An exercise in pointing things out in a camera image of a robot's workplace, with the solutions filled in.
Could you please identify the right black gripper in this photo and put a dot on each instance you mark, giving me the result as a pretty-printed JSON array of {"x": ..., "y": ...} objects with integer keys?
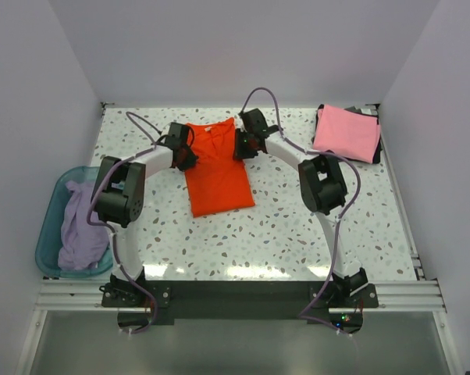
[{"x": 240, "y": 152}]

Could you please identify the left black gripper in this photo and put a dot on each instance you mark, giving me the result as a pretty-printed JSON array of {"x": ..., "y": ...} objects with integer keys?
[{"x": 190, "y": 162}]

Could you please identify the orange t shirt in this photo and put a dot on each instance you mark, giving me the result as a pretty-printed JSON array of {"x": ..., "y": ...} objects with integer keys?
[{"x": 217, "y": 183}]

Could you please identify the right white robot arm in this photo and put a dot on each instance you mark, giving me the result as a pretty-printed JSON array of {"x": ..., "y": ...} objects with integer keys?
[{"x": 323, "y": 189}]

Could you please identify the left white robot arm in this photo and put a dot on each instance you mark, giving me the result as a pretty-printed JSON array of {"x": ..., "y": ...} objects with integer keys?
[{"x": 118, "y": 197}]

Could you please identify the pink folded t shirt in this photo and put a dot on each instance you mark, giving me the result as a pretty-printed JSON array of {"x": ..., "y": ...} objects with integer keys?
[{"x": 346, "y": 131}]

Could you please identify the lavender t shirt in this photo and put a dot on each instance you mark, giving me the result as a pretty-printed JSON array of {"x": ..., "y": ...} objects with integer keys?
[{"x": 83, "y": 245}]

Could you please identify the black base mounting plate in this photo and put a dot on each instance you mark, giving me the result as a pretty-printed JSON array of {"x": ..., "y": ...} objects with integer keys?
[{"x": 164, "y": 304}]

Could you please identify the teal plastic basket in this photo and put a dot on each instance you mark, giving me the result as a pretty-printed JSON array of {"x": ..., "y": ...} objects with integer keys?
[{"x": 50, "y": 238}]

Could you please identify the aluminium frame rail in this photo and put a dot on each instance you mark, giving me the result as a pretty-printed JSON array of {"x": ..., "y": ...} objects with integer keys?
[{"x": 84, "y": 295}]

